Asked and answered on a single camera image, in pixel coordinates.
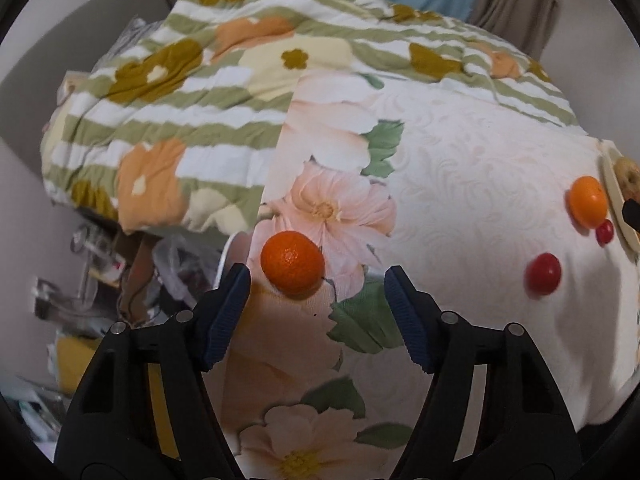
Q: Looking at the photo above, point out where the red cherry tomato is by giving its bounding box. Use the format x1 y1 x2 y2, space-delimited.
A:
596 219 615 247
525 252 562 296

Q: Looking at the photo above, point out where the tiny orange kumquat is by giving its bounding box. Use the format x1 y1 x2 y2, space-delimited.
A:
259 231 324 297

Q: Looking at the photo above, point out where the large orange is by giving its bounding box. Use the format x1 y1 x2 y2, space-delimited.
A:
567 176 608 230

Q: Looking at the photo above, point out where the reddish yellow apple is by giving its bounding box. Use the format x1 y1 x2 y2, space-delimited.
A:
613 156 640 203

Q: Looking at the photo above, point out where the white floral table cloth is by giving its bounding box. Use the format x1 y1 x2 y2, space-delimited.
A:
220 84 639 479

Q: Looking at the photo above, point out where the cream yellow plate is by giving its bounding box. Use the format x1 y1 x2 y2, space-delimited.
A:
600 140 639 257

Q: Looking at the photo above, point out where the green striped floral quilt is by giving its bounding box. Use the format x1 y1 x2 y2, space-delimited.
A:
40 0 576 234

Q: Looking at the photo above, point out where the beige curtain right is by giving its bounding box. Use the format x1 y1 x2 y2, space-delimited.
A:
468 0 561 60

